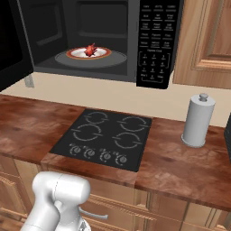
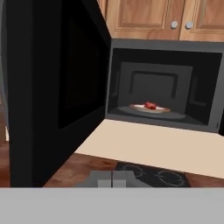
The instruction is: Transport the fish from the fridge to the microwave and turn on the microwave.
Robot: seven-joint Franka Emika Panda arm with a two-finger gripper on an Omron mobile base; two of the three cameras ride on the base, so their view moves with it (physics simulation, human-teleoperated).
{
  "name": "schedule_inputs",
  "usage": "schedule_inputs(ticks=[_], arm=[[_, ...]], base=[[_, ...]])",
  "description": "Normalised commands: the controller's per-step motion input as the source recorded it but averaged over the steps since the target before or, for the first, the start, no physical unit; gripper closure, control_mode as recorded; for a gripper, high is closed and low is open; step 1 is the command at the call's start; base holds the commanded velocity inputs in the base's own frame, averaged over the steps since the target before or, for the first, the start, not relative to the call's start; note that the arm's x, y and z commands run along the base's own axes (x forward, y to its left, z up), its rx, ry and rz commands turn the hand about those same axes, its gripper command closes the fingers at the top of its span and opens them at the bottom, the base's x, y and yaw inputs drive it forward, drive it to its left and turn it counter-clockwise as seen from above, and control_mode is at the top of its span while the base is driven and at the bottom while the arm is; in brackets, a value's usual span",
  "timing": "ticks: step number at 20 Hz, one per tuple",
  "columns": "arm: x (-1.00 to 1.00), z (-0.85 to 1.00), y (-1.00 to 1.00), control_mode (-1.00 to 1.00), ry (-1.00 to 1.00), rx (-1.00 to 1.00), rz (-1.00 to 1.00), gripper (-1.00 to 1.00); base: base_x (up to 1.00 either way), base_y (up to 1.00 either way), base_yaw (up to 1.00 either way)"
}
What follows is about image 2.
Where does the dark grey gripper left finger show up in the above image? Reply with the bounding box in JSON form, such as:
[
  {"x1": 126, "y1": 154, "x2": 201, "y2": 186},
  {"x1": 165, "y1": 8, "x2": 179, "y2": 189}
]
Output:
[{"x1": 76, "y1": 170, "x2": 113, "y2": 188}]

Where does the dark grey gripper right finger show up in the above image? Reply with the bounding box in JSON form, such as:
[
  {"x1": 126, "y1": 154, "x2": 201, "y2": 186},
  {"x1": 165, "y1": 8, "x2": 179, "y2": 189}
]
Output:
[{"x1": 112, "y1": 170, "x2": 148, "y2": 188}]

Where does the red fish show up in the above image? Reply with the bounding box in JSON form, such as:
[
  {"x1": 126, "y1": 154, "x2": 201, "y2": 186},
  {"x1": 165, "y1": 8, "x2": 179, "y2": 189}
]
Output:
[{"x1": 143, "y1": 101, "x2": 160, "y2": 111}]

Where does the grey microwave oven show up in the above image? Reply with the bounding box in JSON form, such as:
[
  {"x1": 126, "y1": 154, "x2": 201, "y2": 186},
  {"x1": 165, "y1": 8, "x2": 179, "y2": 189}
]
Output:
[{"x1": 104, "y1": 38, "x2": 224, "y2": 135}]

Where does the black microwave door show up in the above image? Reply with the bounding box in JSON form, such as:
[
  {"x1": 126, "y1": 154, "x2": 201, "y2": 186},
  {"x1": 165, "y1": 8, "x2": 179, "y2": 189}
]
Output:
[{"x1": 4, "y1": 0, "x2": 112, "y2": 188}]

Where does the black patterned floor mat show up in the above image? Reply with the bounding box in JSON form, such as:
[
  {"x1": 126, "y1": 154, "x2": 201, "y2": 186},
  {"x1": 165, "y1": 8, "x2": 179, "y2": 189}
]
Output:
[{"x1": 114, "y1": 161, "x2": 192, "y2": 188}]

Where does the white plate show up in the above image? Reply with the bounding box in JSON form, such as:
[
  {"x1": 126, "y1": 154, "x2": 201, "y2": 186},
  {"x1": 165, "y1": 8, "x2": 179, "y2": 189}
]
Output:
[{"x1": 129, "y1": 103, "x2": 172, "y2": 114}]

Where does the wooden cupboard door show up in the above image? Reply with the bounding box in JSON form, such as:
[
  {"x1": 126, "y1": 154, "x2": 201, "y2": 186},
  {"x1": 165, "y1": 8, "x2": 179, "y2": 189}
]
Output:
[
  {"x1": 178, "y1": 0, "x2": 224, "y2": 43},
  {"x1": 104, "y1": 0, "x2": 186, "y2": 41}
]

